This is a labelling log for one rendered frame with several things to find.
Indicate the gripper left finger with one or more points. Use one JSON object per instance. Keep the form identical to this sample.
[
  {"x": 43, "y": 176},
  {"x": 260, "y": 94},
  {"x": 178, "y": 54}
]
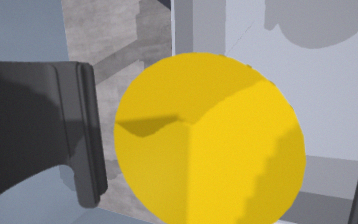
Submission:
[{"x": 49, "y": 117}]

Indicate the grey tray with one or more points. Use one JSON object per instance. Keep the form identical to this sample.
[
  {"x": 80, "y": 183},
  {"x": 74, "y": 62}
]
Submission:
[{"x": 309, "y": 49}]

